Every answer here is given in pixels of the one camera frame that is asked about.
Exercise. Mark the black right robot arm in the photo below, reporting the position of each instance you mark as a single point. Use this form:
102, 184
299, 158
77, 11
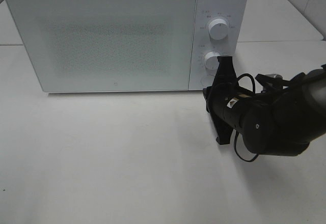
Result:
281, 120

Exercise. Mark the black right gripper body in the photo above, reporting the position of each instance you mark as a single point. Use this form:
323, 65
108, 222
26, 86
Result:
217, 97

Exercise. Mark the white microwave oven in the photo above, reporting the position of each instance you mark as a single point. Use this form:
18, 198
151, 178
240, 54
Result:
83, 46

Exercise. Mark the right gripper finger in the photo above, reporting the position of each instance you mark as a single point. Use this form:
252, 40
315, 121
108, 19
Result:
223, 130
225, 72

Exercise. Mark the white microwave door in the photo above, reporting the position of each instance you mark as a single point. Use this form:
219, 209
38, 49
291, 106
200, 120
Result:
107, 45

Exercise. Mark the round white door button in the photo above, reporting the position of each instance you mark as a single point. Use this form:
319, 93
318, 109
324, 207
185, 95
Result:
207, 80

